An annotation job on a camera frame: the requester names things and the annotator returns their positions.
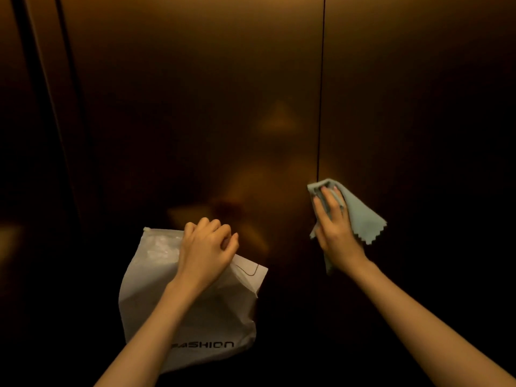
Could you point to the person's left hand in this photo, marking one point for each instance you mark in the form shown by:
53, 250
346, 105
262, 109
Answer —
201, 257

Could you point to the person's right hand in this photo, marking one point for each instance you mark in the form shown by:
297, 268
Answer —
336, 237

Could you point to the person's left middle finger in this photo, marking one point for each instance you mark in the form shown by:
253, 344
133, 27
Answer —
213, 227

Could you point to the person's left thumb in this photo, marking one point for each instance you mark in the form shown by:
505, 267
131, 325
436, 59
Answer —
233, 247

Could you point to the person's right middle finger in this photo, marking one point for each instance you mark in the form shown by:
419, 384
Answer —
329, 203

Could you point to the person's left little finger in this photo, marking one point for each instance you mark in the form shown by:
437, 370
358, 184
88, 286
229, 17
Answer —
189, 228

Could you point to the light blue cleaning cloth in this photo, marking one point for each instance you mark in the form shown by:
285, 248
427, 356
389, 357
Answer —
363, 221

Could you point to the white plastic bag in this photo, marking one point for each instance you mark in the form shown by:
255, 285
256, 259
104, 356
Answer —
217, 314

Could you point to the person's left forearm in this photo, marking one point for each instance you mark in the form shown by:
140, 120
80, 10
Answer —
157, 334

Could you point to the person's right forearm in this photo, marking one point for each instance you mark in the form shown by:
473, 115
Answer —
419, 322

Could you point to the brown metal elevator door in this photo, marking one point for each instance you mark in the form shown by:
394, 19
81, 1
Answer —
201, 96
423, 96

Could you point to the dark elevator door frame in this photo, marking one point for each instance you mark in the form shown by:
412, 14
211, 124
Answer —
24, 116

